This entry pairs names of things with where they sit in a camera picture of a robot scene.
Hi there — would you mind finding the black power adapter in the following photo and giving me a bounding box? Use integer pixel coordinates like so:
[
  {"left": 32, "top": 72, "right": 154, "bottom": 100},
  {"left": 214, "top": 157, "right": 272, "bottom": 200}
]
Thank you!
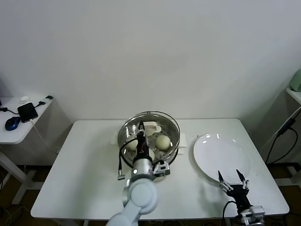
[{"left": 277, "top": 119, "right": 296, "bottom": 137}]

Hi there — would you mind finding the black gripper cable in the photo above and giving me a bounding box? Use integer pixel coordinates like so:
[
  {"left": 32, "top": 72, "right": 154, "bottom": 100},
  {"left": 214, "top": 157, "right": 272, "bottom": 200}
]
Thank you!
[
  {"left": 117, "top": 140, "right": 139, "bottom": 181},
  {"left": 222, "top": 201, "right": 238, "bottom": 226}
]

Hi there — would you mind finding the white desk with green appliance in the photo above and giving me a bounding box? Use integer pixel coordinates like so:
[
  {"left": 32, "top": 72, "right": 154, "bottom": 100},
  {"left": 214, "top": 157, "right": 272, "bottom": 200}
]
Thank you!
[{"left": 285, "top": 86, "right": 301, "bottom": 105}]

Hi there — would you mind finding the black hanging power cable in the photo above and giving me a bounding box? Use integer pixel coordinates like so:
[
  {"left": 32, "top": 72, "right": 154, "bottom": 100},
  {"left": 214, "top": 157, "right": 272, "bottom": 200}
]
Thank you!
[{"left": 265, "top": 127, "right": 298, "bottom": 164}]

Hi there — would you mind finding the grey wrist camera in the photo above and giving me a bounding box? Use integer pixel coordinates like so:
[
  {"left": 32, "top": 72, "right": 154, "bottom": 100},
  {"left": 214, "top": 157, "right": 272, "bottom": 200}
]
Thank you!
[
  {"left": 152, "top": 161, "right": 170, "bottom": 176},
  {"left": 242, "top": 205, "right": 266, "bottom": 226}
]

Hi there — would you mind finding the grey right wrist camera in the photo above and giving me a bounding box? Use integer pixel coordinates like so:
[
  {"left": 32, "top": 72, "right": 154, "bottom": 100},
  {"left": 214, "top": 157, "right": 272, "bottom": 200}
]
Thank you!
[{"left": 242, "top": 205, "right": 266, "bottom": 226}]

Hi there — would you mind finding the black smartphone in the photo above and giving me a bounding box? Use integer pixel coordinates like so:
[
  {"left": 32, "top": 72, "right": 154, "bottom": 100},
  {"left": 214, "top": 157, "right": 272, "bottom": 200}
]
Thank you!
[{"left": 17, "top": 102, "right": 39, "bottom": 123}]

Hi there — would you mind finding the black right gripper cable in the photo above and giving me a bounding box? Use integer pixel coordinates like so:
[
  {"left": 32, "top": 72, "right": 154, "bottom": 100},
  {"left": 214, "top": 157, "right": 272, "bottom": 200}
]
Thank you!
[{"left": 222, "top": 201, "right": 238, "bottom": 226}]

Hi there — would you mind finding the stainless steel steamer basket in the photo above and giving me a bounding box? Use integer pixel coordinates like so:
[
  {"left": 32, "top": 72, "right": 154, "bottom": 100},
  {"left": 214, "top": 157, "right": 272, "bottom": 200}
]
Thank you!
[{"left": 118, "top": 115, "right": 181, "bottom": 169}]

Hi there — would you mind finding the glass lid with cream handle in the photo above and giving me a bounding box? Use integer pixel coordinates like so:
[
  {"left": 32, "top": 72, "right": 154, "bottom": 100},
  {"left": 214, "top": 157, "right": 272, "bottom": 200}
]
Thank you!
[{"left": 121, "top": 111, "right": 180, "bottom": 165}]

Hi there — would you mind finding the pale green appliance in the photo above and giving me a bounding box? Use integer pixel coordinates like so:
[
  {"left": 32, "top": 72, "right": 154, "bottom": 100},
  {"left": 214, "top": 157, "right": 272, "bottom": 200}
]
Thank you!
[{"left": 291, "top": 69, "right": 301, "bottom": 92}]

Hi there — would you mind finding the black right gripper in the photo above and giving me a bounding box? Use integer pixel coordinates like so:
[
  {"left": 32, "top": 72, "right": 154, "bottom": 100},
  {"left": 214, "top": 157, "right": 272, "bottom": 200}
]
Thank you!
[{"left": 218, "top": 169, "right": 251, "bottom": 209}]

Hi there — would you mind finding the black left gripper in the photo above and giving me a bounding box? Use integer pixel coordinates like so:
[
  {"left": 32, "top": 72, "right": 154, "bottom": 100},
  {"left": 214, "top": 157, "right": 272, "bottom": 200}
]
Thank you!
[{"left": 135, "top": 121, "right": 151, "bottom": 161}]

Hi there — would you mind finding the black cable adapter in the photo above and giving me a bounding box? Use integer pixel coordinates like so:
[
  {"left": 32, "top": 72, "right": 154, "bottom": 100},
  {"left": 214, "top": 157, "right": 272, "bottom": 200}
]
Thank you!
[{"left": 35, "top": 95, "right": 54, "bottom": 107}]

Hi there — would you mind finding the blue computer mouse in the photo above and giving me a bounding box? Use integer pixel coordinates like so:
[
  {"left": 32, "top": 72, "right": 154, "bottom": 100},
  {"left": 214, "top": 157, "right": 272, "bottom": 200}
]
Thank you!
[{"left": 4, "top": 116, "right": 21, "bottom": 131}]

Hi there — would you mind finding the white side desk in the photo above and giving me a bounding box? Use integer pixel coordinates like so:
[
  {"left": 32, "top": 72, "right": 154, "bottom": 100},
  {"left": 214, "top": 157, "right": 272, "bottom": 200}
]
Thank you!
[{"left": 0, "top": 96, "right": 55, "bottom": 205}]

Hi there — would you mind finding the black desk cable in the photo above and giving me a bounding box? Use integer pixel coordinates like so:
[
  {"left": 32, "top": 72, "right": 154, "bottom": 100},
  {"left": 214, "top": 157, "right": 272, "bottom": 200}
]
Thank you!
[{"left": 0, "top": 105, "right": 19, "bottom": 116}]

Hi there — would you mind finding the white oval plate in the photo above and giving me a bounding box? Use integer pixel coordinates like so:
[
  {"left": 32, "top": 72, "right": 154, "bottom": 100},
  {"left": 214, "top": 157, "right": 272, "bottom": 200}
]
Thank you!
[{"left": 193, "top": 133, "right": 251, "bottom": 186}]

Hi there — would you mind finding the white phone charging cable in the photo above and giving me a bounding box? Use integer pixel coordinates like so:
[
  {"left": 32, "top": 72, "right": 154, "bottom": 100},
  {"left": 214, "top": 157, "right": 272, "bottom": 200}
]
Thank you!
[{"left": 29, "top": 119, "right": 47, "bottom": 145}]

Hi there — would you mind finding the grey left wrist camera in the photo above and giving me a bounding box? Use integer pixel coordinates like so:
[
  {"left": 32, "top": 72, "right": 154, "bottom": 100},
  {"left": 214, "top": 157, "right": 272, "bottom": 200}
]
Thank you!
[{"left": 152, "top": 161, "right": 170, "bottom": 176}]

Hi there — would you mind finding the white electric cooking pot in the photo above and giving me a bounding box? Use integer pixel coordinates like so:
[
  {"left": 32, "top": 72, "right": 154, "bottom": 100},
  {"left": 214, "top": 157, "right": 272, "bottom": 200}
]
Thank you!
[{"left": 110, "top": 130, "right": 188, "bottom": 183}]

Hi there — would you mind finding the white hanging cable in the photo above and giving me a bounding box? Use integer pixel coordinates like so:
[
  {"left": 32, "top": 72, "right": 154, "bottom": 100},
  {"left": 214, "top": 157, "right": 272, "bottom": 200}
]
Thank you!
[{"left": 263, "top": 109, "right": 301, "bottom": 147}]

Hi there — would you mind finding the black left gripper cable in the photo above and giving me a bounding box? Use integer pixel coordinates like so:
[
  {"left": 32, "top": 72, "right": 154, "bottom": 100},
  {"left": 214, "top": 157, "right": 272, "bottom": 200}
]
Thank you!
[{"left": 117, "top": 140, "right": 139, "bottom": 181}]

